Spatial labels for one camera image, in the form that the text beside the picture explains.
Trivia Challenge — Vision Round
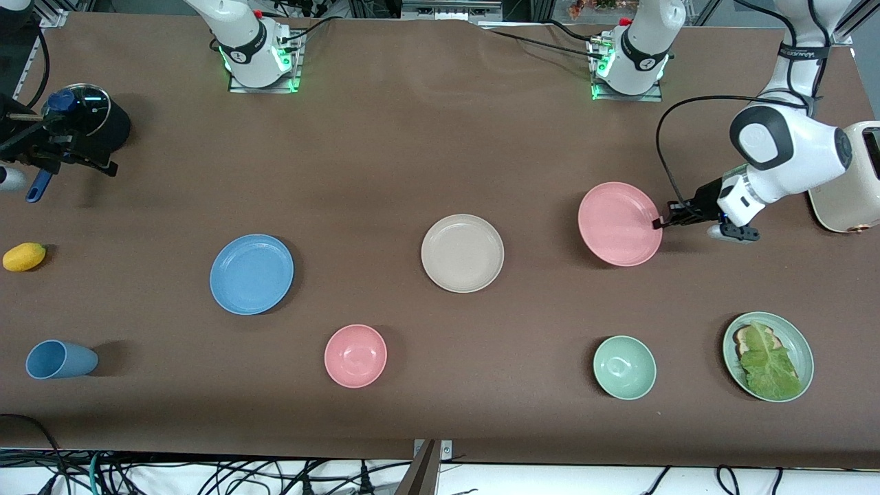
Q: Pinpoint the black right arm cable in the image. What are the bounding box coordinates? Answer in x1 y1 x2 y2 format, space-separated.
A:
27 31 50 104

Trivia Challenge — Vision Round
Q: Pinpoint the green bowl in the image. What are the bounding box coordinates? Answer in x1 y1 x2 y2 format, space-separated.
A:
593 335 657 401

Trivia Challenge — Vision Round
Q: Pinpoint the brown table cover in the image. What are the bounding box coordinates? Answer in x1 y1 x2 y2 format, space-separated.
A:
0 12 880 468

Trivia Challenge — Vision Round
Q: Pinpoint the green lettuce leaf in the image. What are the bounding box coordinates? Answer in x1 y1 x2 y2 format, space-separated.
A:
739 321 804 401

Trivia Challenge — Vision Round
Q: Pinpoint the toasted bread slice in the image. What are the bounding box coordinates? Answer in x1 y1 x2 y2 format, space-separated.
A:
733 324 783 358

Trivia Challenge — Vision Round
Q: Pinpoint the glass lid blue knob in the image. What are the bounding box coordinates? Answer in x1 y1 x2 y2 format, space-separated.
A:
41 84 111 140

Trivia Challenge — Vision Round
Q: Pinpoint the green plate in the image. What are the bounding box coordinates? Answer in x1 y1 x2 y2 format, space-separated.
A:
722 311 815 403

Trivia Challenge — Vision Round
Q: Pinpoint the blue plate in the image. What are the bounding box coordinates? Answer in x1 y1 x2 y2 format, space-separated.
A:
210 234 295 316

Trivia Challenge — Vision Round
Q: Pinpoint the silver metal box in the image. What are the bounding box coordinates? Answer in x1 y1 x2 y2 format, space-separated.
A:
401 0 503 23

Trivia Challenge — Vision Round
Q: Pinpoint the black base cable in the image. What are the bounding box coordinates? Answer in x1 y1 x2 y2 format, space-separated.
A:
481 21 606 59
278 15 344 43

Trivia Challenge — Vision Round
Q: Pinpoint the aluminium frame profile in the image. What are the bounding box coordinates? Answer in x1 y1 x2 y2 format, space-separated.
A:
828 0 880 47
14 8 69 97

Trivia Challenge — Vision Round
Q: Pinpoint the dark metal bar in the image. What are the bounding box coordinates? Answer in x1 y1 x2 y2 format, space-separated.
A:
395 440 441 495

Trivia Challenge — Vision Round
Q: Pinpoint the beige toaster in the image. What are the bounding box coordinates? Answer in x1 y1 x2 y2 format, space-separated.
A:
808 122 880 234

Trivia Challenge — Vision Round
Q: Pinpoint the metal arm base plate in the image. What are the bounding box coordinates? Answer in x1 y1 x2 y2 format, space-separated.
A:
590 38 664 102
228 31 302 94

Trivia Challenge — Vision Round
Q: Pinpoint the black pot with lid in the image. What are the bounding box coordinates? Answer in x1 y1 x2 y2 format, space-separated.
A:
26 84 131 204

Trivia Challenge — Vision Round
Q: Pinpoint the yellow lemon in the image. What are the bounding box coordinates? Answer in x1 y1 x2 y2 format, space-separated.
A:
2 242 47 272

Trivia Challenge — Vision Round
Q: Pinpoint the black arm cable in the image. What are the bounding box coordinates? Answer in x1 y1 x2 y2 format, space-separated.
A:
27 31 50 104
655 0 836 207

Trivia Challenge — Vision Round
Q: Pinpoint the blue cup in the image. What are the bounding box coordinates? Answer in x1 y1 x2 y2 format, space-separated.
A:
25 340 99 380

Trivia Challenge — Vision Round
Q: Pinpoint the beige plate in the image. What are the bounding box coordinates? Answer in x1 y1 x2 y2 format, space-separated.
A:
421 214 505 294

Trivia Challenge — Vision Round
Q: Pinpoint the pink bowl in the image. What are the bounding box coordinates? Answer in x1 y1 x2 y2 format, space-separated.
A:
324 324 388 389

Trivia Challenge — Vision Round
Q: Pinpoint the black floor cable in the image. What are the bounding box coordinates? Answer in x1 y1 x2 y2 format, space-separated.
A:
0 412 69 495

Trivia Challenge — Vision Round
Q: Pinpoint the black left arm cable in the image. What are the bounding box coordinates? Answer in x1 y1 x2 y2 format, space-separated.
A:
655 0 836 207

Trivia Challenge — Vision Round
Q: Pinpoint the pink plate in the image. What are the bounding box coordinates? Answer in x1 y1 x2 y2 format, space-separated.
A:
577 181 664 267

